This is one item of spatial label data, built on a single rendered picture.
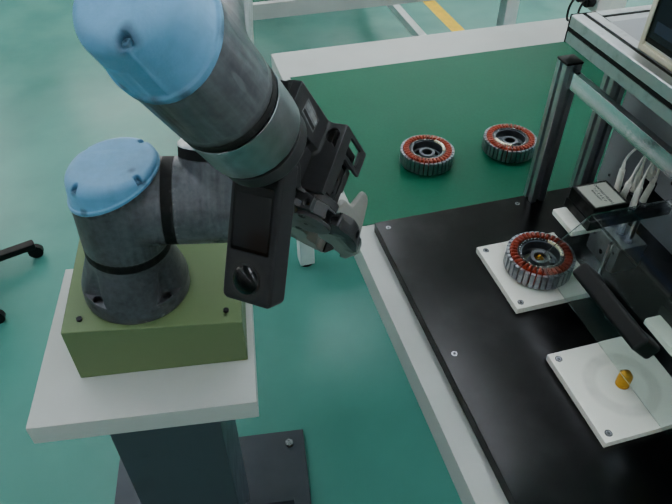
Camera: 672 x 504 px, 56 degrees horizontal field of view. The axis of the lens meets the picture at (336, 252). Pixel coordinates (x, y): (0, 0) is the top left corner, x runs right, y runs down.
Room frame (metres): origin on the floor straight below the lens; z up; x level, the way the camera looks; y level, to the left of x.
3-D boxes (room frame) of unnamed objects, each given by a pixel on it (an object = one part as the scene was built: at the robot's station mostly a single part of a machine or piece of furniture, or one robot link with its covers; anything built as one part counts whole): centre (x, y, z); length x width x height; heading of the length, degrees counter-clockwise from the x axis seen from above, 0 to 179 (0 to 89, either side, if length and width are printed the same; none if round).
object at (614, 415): (0.52, -0.40, 0.78); 0.15 x 0.15 x 0.01; 16
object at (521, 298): (0.76, -0.34, 0.78); 0.15 x 0.15 x 0.01; 16
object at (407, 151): (1.11, -0.19, 0.77); 0.11 x 0.11 x 0.04
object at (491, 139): (1.16, -0.37, 0.77); 0.11 x 0.11 x 0.04
